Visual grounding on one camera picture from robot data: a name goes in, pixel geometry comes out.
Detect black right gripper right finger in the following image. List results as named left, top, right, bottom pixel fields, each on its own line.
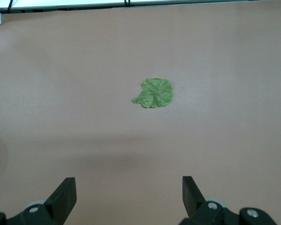
left=179, top=175, right=277, bottom=225

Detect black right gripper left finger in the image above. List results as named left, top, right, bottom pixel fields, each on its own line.
left=0, top=177, right=77, bottom=225

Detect green lettuce leaf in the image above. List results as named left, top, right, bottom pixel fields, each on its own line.
left=131, top=77, right=174, bottom=109

